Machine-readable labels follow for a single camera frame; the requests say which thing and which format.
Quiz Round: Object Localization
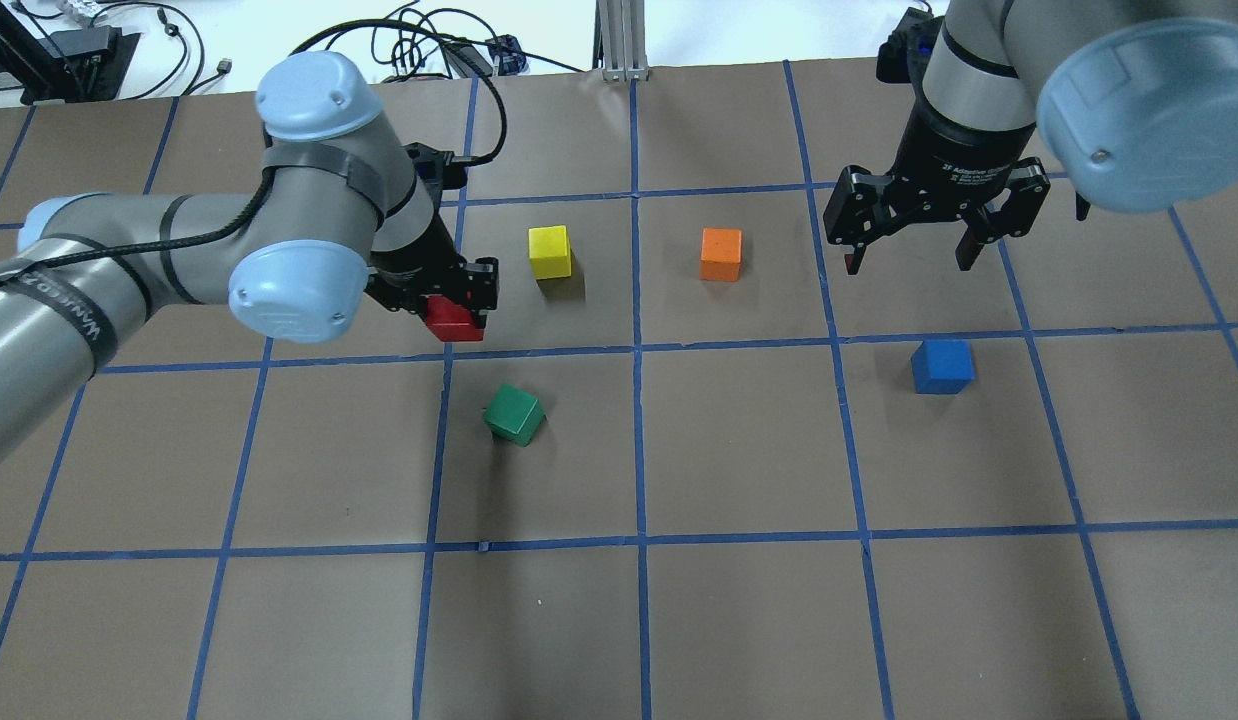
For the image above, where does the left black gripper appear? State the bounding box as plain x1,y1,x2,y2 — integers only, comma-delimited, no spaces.
366,212,499,315

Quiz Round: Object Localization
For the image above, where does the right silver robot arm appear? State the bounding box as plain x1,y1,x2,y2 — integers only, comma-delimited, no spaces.
823,1,1238,275

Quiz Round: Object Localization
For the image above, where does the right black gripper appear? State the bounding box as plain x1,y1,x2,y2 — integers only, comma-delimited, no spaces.
823,82,1052,275

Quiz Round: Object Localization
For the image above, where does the aluminium frame post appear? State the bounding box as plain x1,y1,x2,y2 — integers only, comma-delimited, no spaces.
593,1,650,83

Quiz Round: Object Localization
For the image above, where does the black monitor stand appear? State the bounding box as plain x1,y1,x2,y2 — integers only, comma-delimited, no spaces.
0,1,140,105

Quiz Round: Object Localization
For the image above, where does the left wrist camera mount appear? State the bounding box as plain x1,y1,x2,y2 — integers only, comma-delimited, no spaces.
404,142,473,192

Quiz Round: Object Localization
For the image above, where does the black braided cable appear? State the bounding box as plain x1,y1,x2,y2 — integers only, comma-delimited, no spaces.
291,20,508,166

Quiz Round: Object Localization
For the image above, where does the green wooden block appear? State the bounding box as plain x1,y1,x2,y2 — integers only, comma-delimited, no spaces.
482,384,546,447

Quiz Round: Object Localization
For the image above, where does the yellow wooden block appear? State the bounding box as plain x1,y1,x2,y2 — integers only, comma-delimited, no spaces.
527,225,573,281

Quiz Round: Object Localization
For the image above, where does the orange wooden block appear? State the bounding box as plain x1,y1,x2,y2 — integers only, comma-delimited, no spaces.
698,226,743,282

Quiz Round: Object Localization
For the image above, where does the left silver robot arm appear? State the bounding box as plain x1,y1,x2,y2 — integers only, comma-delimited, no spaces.
0,49,508,464

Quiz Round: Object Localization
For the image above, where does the red wooden block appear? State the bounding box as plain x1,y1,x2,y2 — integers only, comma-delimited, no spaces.
423,294,485,345

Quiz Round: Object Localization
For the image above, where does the blue wooden block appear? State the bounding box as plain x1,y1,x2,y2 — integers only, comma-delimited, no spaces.
910,340,977,395

